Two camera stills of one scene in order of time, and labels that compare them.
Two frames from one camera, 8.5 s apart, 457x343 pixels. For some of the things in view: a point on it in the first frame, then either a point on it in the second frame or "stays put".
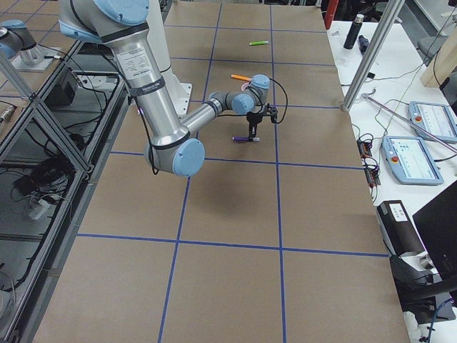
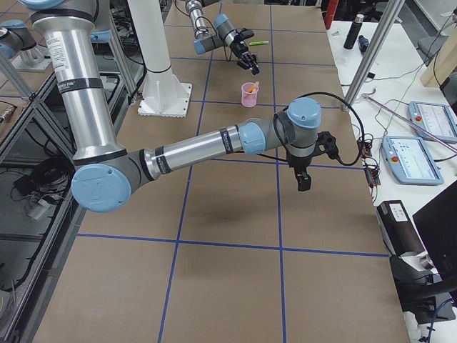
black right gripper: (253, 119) -> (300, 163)
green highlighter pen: (258, 42) stays put
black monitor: (437, 225) stays put
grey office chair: (428, 46) stays put
